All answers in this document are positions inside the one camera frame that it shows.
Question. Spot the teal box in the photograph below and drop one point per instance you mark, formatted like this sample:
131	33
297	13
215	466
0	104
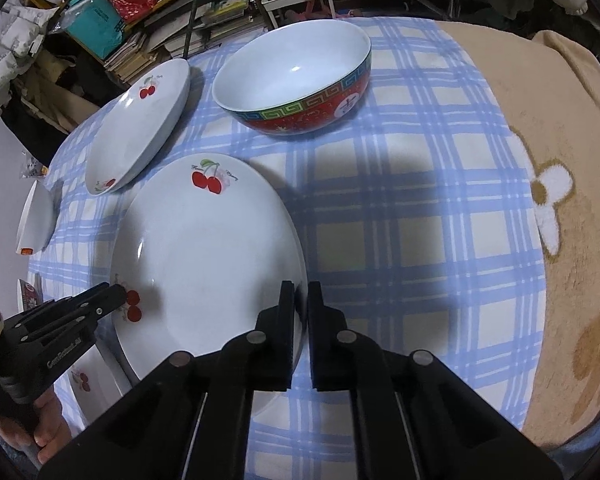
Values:
97	25

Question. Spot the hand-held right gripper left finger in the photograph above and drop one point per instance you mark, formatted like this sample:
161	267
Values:
287	345

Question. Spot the small white dish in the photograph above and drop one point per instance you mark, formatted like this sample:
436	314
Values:
36	220

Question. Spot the person's left hand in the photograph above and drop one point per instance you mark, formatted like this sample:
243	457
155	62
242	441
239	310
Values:
45	420

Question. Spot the blue plaid cloth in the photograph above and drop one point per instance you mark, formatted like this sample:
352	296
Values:
405	210

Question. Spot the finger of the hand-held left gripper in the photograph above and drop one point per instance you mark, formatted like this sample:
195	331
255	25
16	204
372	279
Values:
114	299
75	301

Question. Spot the small snack packet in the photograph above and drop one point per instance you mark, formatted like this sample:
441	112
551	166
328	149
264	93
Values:
34	167

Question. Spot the beige flower blanket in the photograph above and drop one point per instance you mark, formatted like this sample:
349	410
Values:
570	270

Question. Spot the thin black pole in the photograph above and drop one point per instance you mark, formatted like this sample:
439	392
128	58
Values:
192	20

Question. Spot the white puffer jacket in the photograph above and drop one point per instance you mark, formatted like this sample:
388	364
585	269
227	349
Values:
5	60

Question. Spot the large white cherry plate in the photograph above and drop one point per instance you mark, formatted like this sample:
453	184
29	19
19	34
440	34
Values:
205	260

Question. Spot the red patterned bowl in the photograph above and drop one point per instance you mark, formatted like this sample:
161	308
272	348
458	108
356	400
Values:
290	70

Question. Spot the stack of books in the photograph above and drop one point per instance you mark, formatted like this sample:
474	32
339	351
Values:
200	25

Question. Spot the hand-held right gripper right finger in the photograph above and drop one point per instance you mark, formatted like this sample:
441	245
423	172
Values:
316	345

